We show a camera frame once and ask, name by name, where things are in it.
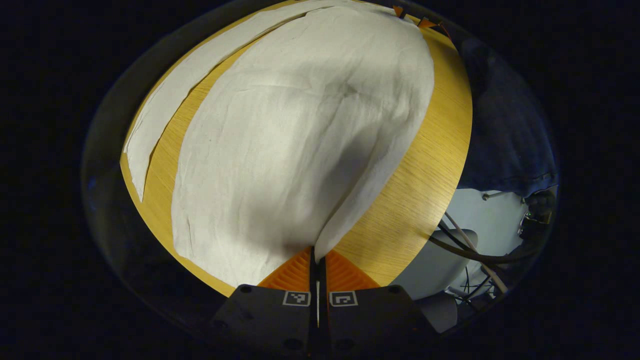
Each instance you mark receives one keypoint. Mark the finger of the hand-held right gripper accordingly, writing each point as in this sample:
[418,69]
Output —
[398,10]
[426,22]

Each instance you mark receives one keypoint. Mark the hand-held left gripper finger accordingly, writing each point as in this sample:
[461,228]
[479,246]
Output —
[322,280]
[313,280]

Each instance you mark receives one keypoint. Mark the white jeans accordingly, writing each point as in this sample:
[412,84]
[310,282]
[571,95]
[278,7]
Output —
[300,140]

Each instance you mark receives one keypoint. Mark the light grey chair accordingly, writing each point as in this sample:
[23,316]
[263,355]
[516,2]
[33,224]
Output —
[430,270]

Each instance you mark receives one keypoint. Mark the person's dark blue clothing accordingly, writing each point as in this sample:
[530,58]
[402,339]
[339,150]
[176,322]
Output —
[505,130]

